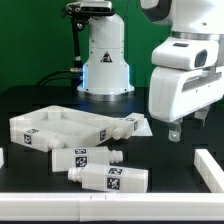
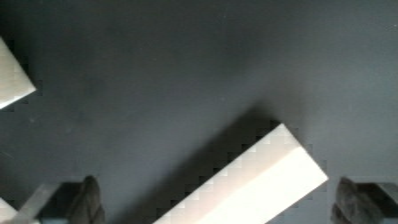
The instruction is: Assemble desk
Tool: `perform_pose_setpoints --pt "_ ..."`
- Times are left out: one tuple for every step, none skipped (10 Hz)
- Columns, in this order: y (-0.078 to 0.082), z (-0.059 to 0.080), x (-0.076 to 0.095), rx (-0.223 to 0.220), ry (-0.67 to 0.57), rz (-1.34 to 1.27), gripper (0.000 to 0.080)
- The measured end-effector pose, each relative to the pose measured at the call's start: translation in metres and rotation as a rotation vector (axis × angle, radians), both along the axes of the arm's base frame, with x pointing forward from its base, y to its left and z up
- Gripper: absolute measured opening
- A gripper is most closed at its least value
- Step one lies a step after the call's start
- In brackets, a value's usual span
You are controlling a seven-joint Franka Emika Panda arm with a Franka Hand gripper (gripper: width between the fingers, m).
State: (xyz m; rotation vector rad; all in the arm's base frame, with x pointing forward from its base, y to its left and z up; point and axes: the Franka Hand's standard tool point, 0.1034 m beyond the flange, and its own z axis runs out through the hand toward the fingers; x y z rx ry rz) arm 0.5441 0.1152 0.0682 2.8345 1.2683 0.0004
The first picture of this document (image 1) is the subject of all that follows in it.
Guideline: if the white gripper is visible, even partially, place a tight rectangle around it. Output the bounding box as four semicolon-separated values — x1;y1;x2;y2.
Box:
149;36;224;142

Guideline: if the white desk top tray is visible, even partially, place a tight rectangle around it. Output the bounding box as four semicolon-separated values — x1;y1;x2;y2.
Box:
9;106;114;149

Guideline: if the white marker sheet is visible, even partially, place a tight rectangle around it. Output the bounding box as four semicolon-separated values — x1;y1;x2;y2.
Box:
133;119;153;137

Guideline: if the white front fence bar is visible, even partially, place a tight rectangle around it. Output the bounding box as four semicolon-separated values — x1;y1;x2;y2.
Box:
0;193;224;222

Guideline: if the black cable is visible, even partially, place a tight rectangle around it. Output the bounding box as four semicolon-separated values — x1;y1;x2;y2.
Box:
35;69;83;87

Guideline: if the black camera on stand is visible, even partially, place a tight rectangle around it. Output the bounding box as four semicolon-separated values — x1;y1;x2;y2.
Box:
62;0;114;16

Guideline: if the black camera stand pole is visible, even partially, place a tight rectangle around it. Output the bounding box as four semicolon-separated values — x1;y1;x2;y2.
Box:
71;15;84;94

